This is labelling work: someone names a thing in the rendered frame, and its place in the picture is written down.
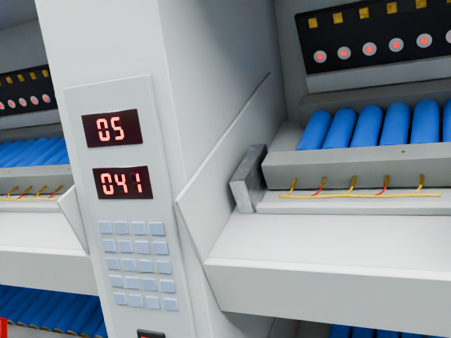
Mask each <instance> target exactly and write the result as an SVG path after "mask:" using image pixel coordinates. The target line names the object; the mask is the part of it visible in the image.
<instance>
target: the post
mask: <svg viewBox="0 0 451 338"><path fill-rule="evenodd" d="M35 2H36V8H37V12H38V17H39V21H40V27H41V30H42V36H43V39H44V45H45V49H46V54H47V58H48V63H49V67H50V73H51V77H52V82H53V85H54V92H55V95H56V100H57V104H58V110H59V113H60V119H61V123H62V128H63V132H64V138H65V141H66V146H67V150H68V156H69V160H70V165H71V169H72V175H73V178H74V184H75V187H76V191H77V196H78V200H79V206H80V209H81V215H82V218H83V224H84V228H85V233H86V237H87V243H88V246H89V252H90V255H91V261H92V265H93V270H94V274H95V279H96V283H97V289H98V293H99V298H100V301H101V308H102V311H103V316H104V320H105V326H106V329H107V335H108V338H116V336H115V331H114V327H113V321H112V318H111V312H110V308H109V303H108V299H107V293H106V289H105V283H104V280H103V274H102V271H101V264H100V261H99V255H98V252H97V246H96V243H95V236H94V233H93V227H92V223H91V218H90V214H89V208H88V204H87V199H86V195H85V190H84V186H83V180H82V176H81V171H80V167H79V161H78V158H77V152H76V148H75V144H74V139H73V135H72V129H71V126H70V120H69V116H68V111H67V107H66V101H65V98H64V92H63V88H67V87H75V86H79V85H87V84H91V83H96V82H104V81H109V80H116V79H121V78H128V77H133V76H140V75H145V74H150V75H151V79H152V86H153V90H154V97H155V101H156V108H157V113H158V120H159V124H160V132H161V136H162V143H163V148H164V155H165V159H166V166H167V170H168V178H169V182H170V189H171V193H172V201H173V205H174V212H175V217H176V221H177V228H178V232H179V239H180V244H181V251H182V255H183V262H184V267H185V274H186V278H187V286H188V290H189V297H190V301H191V308H192V313H193V320H194V324H195V332H196V336H197V338H268V335H269V333H270V330H271V327H272V324H273V322H274V318H275V317H270V316H263V315H253V314H246V313H235V312H230V311H221V310H220V308H219V305H218V303H217V301H216V298H215V296H214V293H213V291H212V289H211V286H210V284H209V281H208V279H207V276H206V275H205V272H204V270H203V267H202V265H201V262H200V261H199V258H198V256H197V253H196V251H195V248H194V247H193V244H192V242H191V239H190V237H189V234H188V233H187V230H186V228H185V225H184V223H183V220H182V218H181V216H180V213H179V211H178V209H177V206H176V204H175V202H174V201H175V200H176V198H177V197H178V196H179V194H180V193H181V191H182V190H183V189H184V187H185V186H186V185H187V183H188V182H189V181H190V179H191V178H192V177H193V175H194V173H196V171H197V170H198V168H199V167H200V165H201V164H202V163H203V161H204V160H205V159H206V157H207V156H208V155H209V153H210V152H211V150H212V149H213V148H214V147H215V145H216V144H217V142H218V141H219V140H220V138H221V137H222V135H223V134H224V133H225V132H226V130H227V129H228V127H229V126H230V125H231V124H232V122H233V121H234V119H235V118H236V117H237V115H238V114H239V112H240V111H241V110H242V109H243V107H244V105H245V104H246V103H247V102H248V100H249V99H250V97H251V96H252V95H253V94H254V92H255V91H256V89H257V88H258V87H259V85H260V84H261V82H262V81H263V80H264V79H265V77H266V76H267V74H268V73H269V72H271V73H272V77H273V80H274V85H275V88H276V91H277V96H278V99H279V104H280V107H281V112H282V115H283V120H284V121H288V115H287V104H286V97H285V86H284V80H283V69H282V63H281V52H280V46H279V35H278V29H277V19H276V12H275V6H274V0H35Z"/></svg>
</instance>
